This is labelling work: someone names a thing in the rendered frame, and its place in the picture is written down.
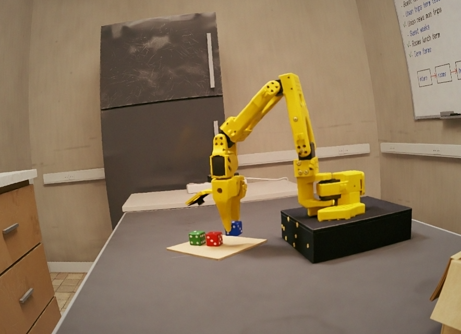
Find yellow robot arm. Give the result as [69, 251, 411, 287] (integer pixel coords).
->
[210, 73, 365, 221]

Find blue die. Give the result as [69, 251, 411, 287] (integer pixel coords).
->
[225, 221, 242, 237]

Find green die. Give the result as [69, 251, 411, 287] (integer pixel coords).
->
[189, 231, 206, 246]

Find red die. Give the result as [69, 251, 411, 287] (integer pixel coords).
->
[205, 231, 223, 246]

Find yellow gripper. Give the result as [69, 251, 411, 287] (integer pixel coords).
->
[186, 174, 247, 232]

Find beige flat mat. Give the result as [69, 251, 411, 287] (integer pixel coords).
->
[166, 235, 267, 261]

